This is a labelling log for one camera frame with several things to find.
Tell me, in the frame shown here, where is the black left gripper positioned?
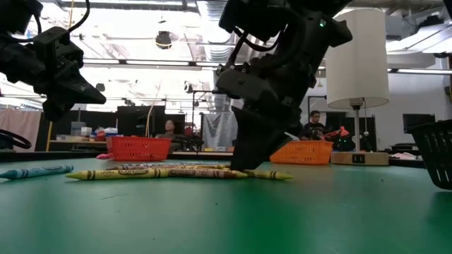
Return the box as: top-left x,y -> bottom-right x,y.
0,36 -> 107,123

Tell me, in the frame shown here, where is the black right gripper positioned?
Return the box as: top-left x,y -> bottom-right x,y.
230,44 -> 319,173

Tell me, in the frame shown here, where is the black curtain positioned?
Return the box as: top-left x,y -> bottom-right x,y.
35,109 -> 118,152

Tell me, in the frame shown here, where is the clear plastic bin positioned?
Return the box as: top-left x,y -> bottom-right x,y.
70,121 -> 88,137

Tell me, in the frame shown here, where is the grey cloth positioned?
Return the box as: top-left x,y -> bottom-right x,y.
201,111 -> 238,152

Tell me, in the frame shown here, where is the pink cloth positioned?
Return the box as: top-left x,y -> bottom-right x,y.
0,107 -> 43,153

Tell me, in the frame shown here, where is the orange plastic basket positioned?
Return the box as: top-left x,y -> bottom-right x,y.
270,140 -> 334,166

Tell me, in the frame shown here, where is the person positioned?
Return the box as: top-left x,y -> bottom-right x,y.
299,109 -> 335,142
155,119 -> 182,142

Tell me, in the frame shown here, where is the black partition panel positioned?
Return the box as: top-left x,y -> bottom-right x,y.
116,104 -> 186,139

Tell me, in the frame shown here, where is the blue Crayola crayon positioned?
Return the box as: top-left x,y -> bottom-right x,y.
0,164 -> 75,181
119,161 -> 213,167

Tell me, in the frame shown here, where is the red plastic basket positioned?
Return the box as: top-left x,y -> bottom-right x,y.
105,135 -> 173,162

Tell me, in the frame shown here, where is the yellow-green Crayola crayon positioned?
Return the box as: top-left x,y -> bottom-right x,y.
65,168 -> 170,181

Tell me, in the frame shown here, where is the wooden lamp base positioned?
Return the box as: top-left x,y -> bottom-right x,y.
330,151 -> 389,167

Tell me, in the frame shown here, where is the red desk lamp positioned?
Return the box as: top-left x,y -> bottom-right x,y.
320,126 -> 351,141

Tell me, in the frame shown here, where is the metal lamp stem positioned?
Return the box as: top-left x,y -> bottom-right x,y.
348,98 -> 364,153

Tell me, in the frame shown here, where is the white lamp shade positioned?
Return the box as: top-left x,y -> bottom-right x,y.
323,8 -> 391,110

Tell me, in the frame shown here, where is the pink paper sheet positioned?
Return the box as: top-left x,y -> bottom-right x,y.
390,151 -> 421,161

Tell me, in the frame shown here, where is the black monitor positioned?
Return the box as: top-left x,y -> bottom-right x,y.
402,113 -> 436,134

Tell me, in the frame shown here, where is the black plastic basket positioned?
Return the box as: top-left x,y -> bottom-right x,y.
404,119 -> 452,191

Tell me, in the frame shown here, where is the black cable loop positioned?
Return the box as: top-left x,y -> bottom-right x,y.
0,128 -> 32,151

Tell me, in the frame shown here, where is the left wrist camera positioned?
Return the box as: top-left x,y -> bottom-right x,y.
32,25 -> 85,73

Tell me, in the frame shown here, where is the black metal frame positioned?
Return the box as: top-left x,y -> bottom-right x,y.
306,94 -> 328,124
191,90 -> 234,152

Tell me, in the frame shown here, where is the black camera cable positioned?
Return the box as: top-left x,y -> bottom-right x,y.
66,0 -> 91,33

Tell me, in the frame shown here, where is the lamp pull chain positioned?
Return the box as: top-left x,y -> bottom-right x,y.
363,98 -> 370,138

